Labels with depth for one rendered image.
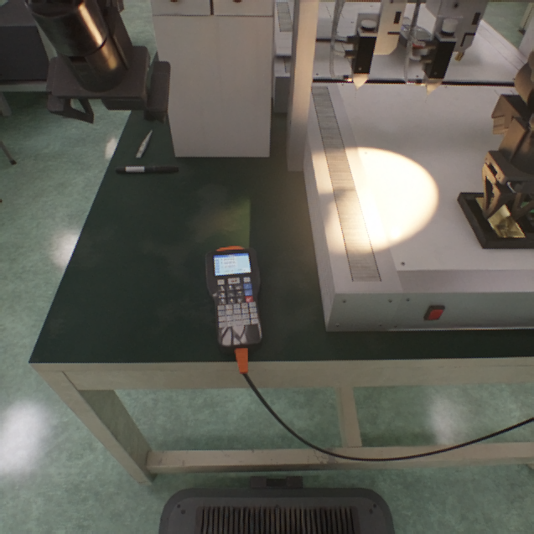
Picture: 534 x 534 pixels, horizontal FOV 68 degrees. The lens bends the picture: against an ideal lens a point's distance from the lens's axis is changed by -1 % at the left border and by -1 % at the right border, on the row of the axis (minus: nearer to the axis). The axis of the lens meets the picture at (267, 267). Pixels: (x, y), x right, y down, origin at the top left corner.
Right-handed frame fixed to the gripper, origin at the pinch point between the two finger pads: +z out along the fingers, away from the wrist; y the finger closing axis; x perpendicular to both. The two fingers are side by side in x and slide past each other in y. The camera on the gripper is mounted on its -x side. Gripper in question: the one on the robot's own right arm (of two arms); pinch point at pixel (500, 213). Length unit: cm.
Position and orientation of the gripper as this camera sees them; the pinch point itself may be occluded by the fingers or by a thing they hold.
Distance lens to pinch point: 72.6
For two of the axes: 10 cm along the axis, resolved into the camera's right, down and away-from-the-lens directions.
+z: -0.2, 6.6, 7.5
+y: -10.0, 0.0, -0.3
